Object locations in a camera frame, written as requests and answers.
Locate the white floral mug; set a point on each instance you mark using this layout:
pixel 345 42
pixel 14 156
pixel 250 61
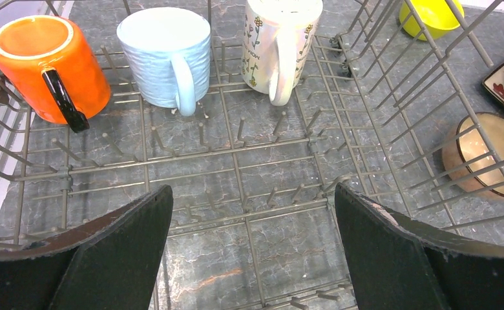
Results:
pixel 277 37

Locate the lime green bowl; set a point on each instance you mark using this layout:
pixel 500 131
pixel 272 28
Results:
pixel 435 14

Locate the grey wire dish rack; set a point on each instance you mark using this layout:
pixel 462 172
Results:
pixel 254 223

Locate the orange mug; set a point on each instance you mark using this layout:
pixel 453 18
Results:
pixel 50 63

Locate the light blue mug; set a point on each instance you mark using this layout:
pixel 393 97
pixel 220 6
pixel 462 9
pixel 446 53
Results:
pixel 168 52

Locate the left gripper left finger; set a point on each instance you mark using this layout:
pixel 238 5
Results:
pixel 110 262

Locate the beige brown-rimmed bowl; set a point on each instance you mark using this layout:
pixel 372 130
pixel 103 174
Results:
pixel 466 156

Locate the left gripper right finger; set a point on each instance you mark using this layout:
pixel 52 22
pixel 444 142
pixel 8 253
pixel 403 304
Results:
pixel 396 262

